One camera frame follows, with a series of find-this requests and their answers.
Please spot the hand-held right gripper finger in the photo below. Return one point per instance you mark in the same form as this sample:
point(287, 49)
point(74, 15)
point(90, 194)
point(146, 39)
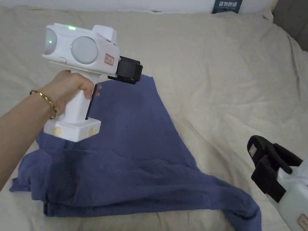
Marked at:
point(258, 146)
point(286, 158)

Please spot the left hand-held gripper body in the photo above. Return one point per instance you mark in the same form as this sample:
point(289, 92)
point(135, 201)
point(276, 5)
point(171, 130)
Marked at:
point(81, 51)

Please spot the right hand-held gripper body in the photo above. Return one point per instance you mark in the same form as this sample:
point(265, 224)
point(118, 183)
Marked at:
point(296, 192)

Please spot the dark blue shirt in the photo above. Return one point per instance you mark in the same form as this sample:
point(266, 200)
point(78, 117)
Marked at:
point(134, 149)

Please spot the person's left forearm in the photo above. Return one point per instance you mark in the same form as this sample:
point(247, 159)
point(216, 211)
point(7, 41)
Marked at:
point(21, 125)

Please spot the person's left hand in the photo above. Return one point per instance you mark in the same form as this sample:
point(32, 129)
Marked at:
point(68, 85)

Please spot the bed with beige sheet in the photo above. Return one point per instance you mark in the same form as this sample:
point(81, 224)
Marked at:
point(216, 72)

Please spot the grey padded headboard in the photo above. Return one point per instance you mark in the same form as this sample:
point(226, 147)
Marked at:
point(294, 21)

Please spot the dark blue sign card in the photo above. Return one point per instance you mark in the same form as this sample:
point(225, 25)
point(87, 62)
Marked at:
point(225, 6)

